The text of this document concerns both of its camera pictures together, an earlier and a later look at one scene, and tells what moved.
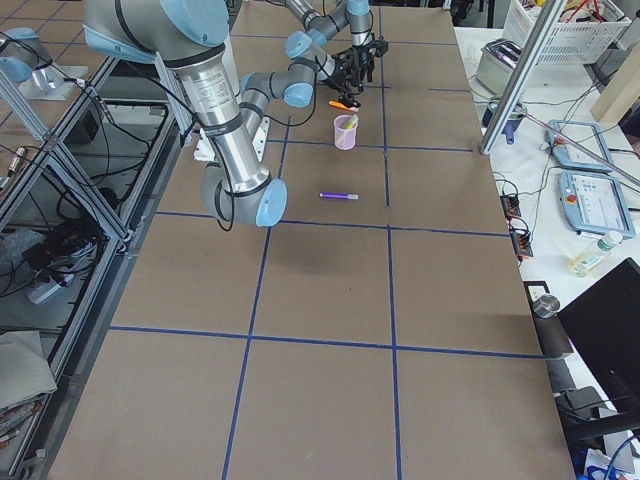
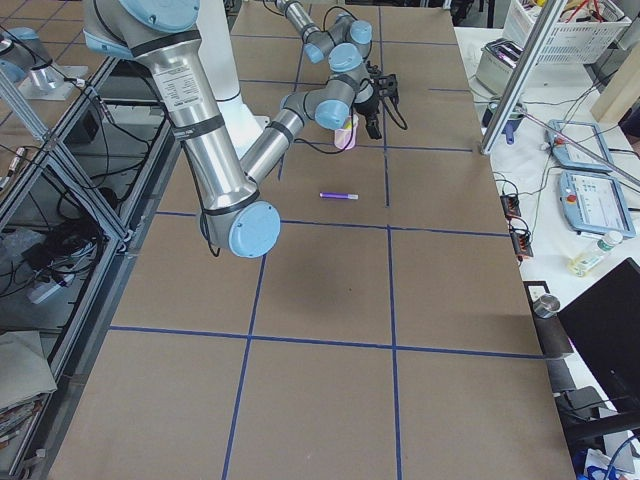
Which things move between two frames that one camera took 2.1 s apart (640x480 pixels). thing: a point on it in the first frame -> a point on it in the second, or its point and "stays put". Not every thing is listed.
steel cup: x=546 y=306 stays put
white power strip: x=36 y=294 stays put
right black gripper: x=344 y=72 -> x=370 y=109
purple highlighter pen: x=339 y=195 stays put
